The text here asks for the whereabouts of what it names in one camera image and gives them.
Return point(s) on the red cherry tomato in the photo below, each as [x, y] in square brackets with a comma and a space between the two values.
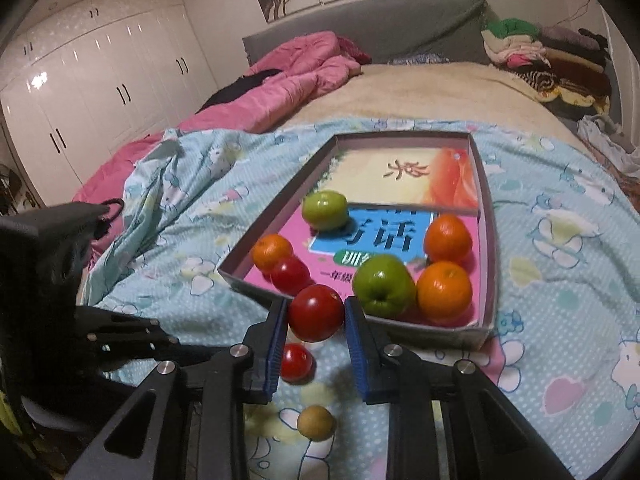
[297, 362]
[290, 275]
[315, 312]

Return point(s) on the orange tangerine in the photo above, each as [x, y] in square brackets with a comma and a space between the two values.
[447, 237]
[272, 252]
[444, 292]

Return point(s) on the shallow cardboard box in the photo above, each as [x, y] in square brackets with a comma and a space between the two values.
[440, 335]

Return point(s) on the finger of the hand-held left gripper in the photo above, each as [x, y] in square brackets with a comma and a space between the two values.
[120, 317]
[150, 347]

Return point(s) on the pink book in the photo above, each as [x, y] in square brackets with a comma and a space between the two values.
[297, 227]

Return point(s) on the pile of folded clothes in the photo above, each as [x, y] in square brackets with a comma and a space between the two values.
[550, 65]

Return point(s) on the cat printed blue blanket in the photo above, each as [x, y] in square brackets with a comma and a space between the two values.
[550, 260]

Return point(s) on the small green jujube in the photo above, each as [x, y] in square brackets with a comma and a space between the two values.
[325, 210]

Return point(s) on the tan round fruit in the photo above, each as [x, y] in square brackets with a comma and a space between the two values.
[316, 422]

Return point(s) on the beige blanket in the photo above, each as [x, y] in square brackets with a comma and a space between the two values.
[425, 90]

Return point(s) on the white wardrobe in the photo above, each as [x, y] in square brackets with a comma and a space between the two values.
[100, 85]

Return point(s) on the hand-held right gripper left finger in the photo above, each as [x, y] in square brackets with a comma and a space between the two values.
[272, 355]

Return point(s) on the pink quilt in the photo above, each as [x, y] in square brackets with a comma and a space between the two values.
[280, 90]

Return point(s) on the yellow green garment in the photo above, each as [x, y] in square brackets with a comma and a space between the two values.
[9, 430]

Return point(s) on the beige and orange book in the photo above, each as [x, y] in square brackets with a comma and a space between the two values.
[365, 170]

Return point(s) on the white crumpled cloth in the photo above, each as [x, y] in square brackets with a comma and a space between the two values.
[605, 140]

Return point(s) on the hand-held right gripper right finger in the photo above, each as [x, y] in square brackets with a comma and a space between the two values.
[357, 355]

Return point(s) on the black cloth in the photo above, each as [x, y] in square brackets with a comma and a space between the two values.
[230, 92]

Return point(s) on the grey bed headboard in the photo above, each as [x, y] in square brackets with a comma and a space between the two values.
[400, 25]

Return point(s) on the large green jujube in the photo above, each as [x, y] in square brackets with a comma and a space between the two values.
[385, 285]

